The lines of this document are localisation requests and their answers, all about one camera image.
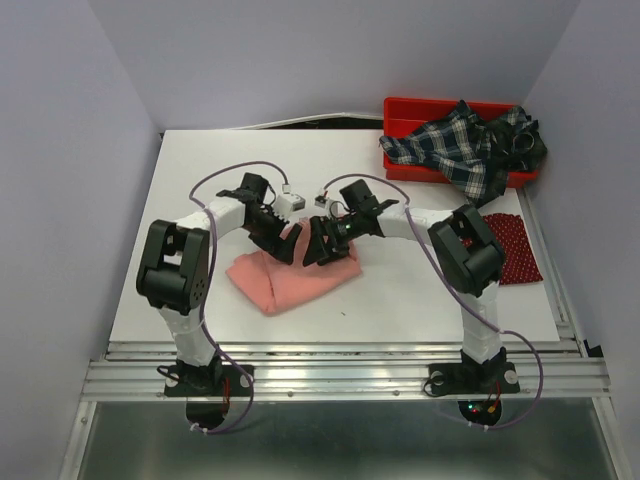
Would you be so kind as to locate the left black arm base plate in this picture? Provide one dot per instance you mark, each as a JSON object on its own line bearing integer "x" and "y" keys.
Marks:
{"x": 217, "y": 396}

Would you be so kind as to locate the red polka dot skirt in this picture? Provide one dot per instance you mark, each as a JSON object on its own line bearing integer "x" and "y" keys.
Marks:
{"x": 520, "y": 267}

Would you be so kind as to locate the plaid navy skirt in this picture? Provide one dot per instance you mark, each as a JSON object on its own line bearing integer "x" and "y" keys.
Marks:
{"x": 474, "y": 155}

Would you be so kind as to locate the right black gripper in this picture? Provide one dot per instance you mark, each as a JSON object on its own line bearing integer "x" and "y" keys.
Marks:
{"x": 318, "y": 250}

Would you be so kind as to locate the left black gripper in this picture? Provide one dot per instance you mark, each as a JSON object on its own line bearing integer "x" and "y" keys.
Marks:
{"x": 282, "y": 248}

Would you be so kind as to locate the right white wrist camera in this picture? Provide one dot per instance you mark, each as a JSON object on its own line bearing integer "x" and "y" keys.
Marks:
{"x": 330, "y": 206}

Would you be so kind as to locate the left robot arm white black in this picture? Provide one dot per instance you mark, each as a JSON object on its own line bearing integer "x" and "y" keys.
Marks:
{"x": 175, "y": 268}

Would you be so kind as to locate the red plastic bin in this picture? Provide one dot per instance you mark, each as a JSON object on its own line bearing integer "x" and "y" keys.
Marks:
{"x": 404, "y": 115}

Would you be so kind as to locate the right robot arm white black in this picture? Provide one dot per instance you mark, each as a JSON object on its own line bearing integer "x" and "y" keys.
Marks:
{"x": 460, "y": 246}

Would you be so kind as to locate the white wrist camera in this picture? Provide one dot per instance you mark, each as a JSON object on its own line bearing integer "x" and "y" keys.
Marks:
{"x": 330, "y": 206}
{"x": 286, "y": 204}

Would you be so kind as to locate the pink pleated skirt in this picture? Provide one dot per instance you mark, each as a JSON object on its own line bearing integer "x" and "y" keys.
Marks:
{"x": 275, "y": 287}

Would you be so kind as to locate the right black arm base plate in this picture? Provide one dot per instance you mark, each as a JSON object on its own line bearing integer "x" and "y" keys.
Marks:
{"x": 480, "y": 395}

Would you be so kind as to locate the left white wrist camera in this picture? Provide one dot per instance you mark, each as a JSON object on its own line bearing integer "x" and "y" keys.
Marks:
{"x": 286, "y": 204}

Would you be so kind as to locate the aluminium frame rail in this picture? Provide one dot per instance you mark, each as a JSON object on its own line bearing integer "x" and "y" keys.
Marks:
{"x": 342, "y": 398}

